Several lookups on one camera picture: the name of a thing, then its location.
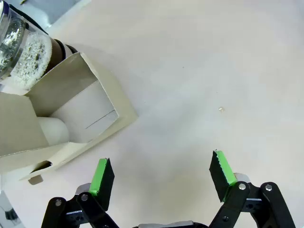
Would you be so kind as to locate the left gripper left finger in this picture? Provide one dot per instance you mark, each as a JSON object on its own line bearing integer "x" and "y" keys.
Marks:
{"x": 101, "y": 180}

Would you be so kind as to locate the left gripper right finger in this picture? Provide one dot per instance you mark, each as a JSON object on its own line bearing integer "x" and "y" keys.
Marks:
{"x": 224, "y": 175}

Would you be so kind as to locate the white lidded cup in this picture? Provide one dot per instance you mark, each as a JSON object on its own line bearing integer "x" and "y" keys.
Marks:
{"x": 54, "y": 131}

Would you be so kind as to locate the brown cardboard cup carrier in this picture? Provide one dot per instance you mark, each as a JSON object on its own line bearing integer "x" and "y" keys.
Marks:
{"x": 116, "y": 99}

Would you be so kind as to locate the clear bottle with foamy drink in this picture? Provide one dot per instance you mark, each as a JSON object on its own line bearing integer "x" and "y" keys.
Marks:
{"x": 31, "y": 59}

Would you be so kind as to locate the small pale crumb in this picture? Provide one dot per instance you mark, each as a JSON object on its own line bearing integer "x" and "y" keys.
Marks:
{"x": 221, "y": 109}

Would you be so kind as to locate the white grey plastic object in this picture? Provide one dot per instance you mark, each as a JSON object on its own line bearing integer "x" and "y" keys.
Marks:
{"x": 7, "y": 209}

